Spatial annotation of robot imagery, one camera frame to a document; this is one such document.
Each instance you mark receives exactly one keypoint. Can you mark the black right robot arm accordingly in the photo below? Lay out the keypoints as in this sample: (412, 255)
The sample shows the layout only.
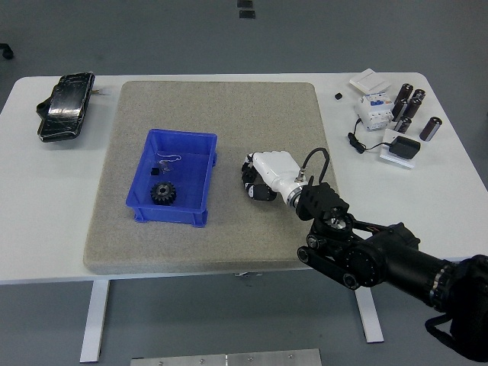
(381, 255)

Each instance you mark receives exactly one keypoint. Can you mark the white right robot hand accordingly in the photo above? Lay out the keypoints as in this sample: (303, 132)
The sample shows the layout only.
(276, 167)

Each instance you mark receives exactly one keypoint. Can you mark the white table leg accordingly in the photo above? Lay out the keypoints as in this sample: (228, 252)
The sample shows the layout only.
(369, 316)
(93, 320)

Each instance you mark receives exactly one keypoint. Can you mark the white flat plate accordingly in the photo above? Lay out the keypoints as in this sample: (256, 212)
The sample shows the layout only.
(400, 162)

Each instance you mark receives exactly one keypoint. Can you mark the black floor outlet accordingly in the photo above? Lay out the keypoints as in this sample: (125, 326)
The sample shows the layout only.
(244, 3)
(247, 14)

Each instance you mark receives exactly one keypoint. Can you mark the grey metal plate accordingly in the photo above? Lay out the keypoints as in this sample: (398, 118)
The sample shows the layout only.
(228, 358)

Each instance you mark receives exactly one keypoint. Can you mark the large black gear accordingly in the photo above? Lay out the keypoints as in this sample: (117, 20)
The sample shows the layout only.
(164, 193)

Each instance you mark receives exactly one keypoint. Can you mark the white wall switch plate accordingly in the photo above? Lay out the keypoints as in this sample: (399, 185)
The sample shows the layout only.
(368, 81)

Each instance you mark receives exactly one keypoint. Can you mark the small black cube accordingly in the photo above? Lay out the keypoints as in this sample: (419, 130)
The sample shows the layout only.
(155, 171)

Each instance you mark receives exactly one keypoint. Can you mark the dark cylindrical capacitor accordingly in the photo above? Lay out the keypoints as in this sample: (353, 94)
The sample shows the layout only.
(418, 95)
(399, 110)
(404, 125)
(431, 129)
(412, 108)
(404, 93)

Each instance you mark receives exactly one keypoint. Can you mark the blue plastic bin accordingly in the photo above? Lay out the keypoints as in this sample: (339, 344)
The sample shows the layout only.
(179, 152)

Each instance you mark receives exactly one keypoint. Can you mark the black wrapped device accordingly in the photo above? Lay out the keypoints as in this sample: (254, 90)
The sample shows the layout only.
(65, 106)

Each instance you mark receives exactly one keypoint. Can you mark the black chair caster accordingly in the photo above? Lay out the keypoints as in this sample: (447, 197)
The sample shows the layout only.
(7, 51)

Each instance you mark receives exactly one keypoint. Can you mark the small white connector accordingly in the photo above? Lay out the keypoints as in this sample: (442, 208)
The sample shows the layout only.
(103, 92)

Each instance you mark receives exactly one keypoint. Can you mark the small black square piece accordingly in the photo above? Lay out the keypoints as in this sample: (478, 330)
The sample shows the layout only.
(338, 95)

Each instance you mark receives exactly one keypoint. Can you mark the white circuit breaker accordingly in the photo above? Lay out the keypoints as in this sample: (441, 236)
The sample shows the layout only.
(371, 114)

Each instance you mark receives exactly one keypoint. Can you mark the clear plastic bag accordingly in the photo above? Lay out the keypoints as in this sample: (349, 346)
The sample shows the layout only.
(167, 164)

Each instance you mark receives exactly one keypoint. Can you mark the grey foam mat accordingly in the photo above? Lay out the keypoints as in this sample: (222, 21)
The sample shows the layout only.
(244, 114)

